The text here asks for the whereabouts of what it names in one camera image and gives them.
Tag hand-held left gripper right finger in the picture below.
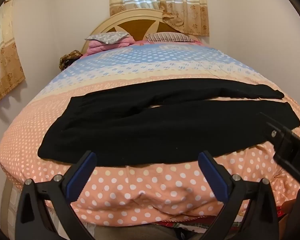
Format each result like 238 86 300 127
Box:
198 150 282 240

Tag pink folded blanket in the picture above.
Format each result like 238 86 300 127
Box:
86 35 140 55

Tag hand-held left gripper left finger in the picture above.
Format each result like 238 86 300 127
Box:
14 150 97 240

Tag cream and wooden headboard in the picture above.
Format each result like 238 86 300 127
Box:
80 9 199 53

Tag striped pillow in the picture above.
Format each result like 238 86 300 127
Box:
145 32 194 43

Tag beige bed frame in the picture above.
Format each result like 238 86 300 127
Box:
0 177 17 240

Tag grey patterned pillow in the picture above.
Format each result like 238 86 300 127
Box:
85 32 130 46

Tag brown patterned bag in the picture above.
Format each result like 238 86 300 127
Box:
59 50 83 71

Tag beige floral curtain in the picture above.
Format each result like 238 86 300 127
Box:
107 0 210 37
0 0 25 113

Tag black pants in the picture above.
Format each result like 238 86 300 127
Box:
37 78 300 167

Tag red plaid cloth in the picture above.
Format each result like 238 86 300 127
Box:
150 219 243 232

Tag person's right forearm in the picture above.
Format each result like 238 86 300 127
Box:
276 200 300 224

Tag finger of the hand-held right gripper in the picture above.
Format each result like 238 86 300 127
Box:
259 112 294 153

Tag polka dot bedspread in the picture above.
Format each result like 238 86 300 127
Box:
0 39 300 224

